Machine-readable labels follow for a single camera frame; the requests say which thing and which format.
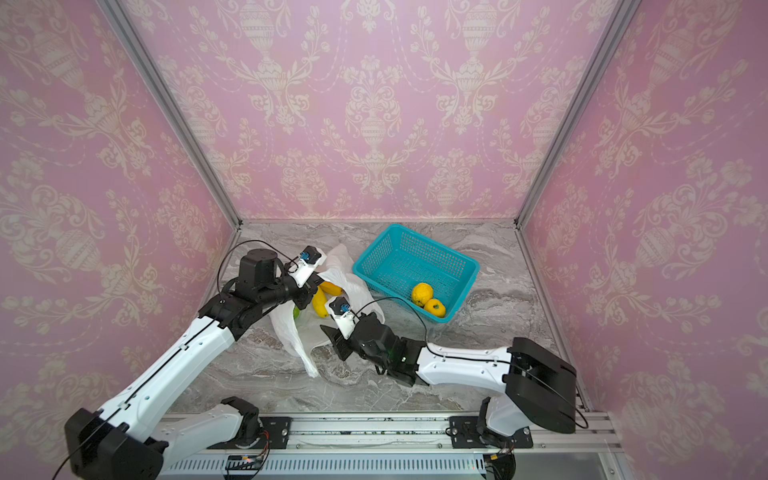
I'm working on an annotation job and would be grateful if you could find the yellow bumpy long fruit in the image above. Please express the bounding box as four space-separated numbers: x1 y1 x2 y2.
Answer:
311 289 329 318

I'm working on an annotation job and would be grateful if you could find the orange yellow mango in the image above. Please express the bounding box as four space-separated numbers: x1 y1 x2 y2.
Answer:
320 281 344 297

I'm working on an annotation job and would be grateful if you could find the white plastic bag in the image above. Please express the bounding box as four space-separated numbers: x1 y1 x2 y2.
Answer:
269 244 373 378

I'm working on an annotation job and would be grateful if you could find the yellow bell pepper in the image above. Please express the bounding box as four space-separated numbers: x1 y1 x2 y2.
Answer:
424 298 447 318

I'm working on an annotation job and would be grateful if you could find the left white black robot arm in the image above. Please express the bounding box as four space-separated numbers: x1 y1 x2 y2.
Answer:
64 246 326 479

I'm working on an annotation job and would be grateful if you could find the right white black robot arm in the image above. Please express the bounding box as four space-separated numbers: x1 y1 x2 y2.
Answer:
321 313 580 448

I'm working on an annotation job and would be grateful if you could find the teal plastic basket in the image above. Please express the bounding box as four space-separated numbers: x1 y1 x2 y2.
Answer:
353 224 480 323

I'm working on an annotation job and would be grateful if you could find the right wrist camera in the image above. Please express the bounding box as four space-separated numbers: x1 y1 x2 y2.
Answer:
326 296 356 340

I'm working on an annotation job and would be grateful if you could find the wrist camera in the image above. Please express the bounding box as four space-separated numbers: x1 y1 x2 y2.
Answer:
288 246 327 288
326 296 356 340

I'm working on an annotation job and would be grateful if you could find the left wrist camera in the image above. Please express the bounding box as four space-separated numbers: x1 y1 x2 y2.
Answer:
288 246 327 288

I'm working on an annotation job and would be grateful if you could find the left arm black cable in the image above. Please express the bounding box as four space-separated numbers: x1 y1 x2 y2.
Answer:
215 239 301 295

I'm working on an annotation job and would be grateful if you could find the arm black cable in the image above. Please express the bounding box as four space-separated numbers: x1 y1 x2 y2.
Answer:
215 239 301 295
350 295 590 431

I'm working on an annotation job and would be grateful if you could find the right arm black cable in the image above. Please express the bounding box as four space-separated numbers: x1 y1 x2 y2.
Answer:
350 295 590 431

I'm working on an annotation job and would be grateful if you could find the aluminium front rail frame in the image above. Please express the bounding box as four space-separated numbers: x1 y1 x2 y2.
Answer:
155 412 633 479

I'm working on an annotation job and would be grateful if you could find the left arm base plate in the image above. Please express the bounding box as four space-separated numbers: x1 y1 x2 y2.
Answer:
234 416 293 450

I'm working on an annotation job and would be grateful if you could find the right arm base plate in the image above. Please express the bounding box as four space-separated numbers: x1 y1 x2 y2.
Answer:
444 416 534 451

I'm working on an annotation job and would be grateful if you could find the left corner aluminium post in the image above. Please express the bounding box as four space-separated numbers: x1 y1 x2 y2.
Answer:
96 0 242 230

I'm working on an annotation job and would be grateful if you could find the corner aluminium post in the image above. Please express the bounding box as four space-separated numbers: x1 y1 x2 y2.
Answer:
516 0 641 231
96 0 242 230

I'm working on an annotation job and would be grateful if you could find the right corner aluminium post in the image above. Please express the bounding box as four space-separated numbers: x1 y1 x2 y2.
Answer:
516 0 641 231

